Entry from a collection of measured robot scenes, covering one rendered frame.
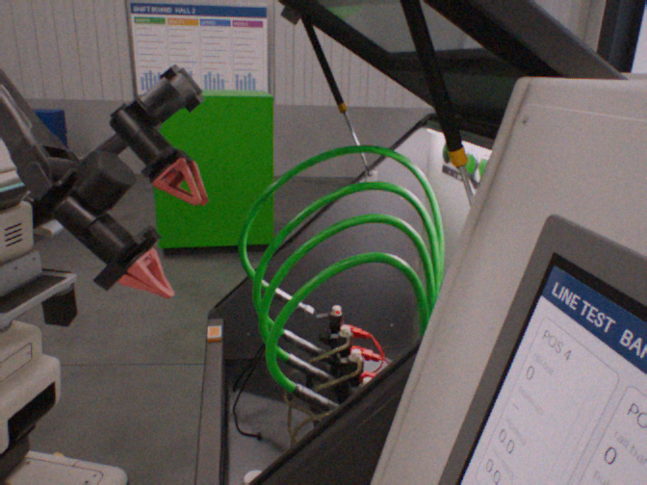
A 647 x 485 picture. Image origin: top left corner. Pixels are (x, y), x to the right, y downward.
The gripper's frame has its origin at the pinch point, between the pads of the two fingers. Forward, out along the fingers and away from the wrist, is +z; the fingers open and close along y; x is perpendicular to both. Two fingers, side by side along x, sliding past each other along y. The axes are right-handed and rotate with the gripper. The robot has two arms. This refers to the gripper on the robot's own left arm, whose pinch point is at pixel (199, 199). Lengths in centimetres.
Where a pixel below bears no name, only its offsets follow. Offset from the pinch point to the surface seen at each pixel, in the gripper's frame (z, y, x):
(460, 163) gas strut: 22.0, -32.4, -30.6
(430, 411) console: 40, -36, -10
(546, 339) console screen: 35, -51, -22
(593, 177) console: 28, -51, -33
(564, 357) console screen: 36, -53, -22
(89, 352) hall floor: -11, 188, 138
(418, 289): 32.7, -19.9, -18.0
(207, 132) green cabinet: -88, 313, 18
